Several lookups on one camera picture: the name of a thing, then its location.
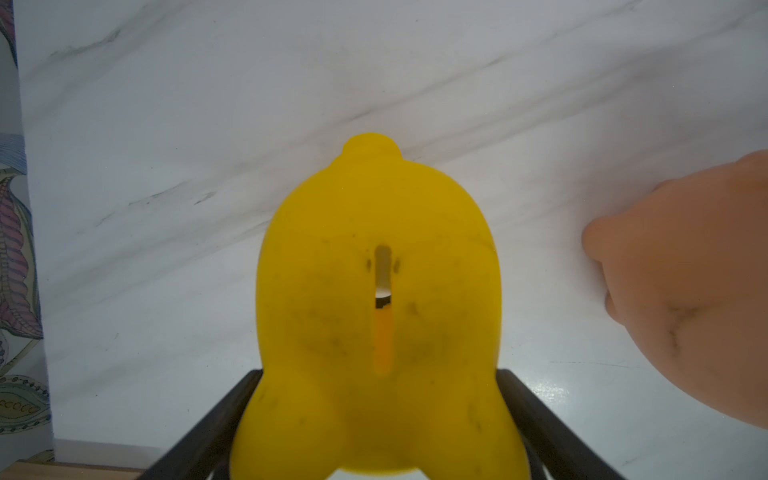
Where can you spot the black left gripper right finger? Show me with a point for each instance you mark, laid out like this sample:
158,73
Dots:
552,447

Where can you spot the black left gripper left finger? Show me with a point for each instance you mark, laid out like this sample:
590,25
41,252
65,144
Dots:
204,452

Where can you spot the pink piggy bank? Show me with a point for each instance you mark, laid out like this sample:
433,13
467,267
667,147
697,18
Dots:
686,275

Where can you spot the yellow piggy bank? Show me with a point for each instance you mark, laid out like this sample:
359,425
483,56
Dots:
378,311

